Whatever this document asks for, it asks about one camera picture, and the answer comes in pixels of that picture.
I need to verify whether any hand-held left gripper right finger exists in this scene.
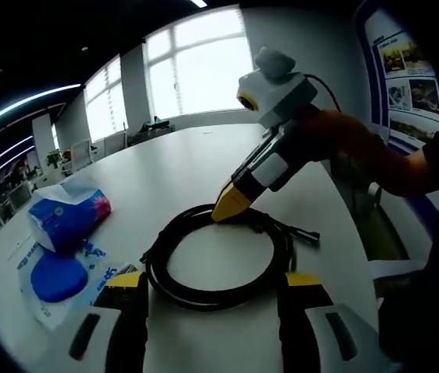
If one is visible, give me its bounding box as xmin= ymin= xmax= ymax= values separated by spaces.
xmin=277 ymin=271 xmax=383 ymax=373

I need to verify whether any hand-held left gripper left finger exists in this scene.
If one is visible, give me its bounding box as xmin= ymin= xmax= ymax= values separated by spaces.
xmin=61 ymin=270 xmax=150 ymax=373

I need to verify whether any wet wipes pack blue lid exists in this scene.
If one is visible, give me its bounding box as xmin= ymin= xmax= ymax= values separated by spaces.
xmin=16 ymin=236 xmax=138 ymax=331

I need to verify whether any blue tissue pack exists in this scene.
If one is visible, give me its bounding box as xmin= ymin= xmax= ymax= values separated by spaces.
xmin=28 ymin=182 xmax=113 ymax=253

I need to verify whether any person's right hand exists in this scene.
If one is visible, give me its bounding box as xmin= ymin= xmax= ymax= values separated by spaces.
xmin=294 ymin=108 xmax=344 ymax=162

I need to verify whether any wide window with blinds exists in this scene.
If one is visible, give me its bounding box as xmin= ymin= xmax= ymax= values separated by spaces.
xmin=143 ymin=7 xmax=255 ymax=120

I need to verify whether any teal object on windowsill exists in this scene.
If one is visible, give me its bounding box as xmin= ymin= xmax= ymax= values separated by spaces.
xmin=141 ymin=116 xmax=176 ymax=133

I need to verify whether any person's black clothing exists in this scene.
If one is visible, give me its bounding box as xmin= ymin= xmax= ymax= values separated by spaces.
xmin=378 ymin=124 xmax=439 ymax=366

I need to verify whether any narrow window with blinds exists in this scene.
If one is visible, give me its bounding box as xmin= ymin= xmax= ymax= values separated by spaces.
xmin=85 ymin=58 xmax=129 ymax=143

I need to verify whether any white mesh office chair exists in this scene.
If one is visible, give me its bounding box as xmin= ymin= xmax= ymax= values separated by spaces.
xmin=70 ymin=139 xmax=94 ymax=170

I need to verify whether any green potted plant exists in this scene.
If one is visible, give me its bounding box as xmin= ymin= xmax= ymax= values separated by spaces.
xmin=44 ymin=149 xmax=61 ymax=169

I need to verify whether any long curved ceiling light strip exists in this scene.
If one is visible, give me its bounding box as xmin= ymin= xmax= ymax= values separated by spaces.
xmin=0 ymin=83 xmax=82 ymax=139

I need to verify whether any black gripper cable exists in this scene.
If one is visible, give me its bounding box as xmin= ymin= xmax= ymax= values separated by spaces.
xmin=304 ymin=73 xmax=345 ymax=114

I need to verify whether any white blue wall poster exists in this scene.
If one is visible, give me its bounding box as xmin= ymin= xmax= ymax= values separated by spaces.
xmin=362 ymin=7 xmax=439 ymax=156

